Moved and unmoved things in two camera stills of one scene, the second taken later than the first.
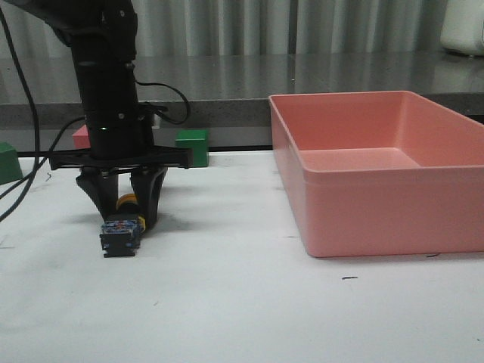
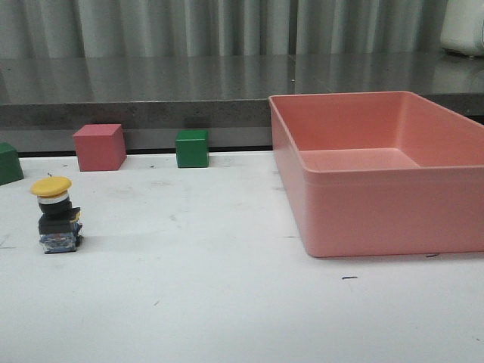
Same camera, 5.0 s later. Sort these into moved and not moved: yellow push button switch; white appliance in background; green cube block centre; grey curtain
Moved: yellow push button switch
Not moved: white appliance in background; green cube block centre; grey curtain
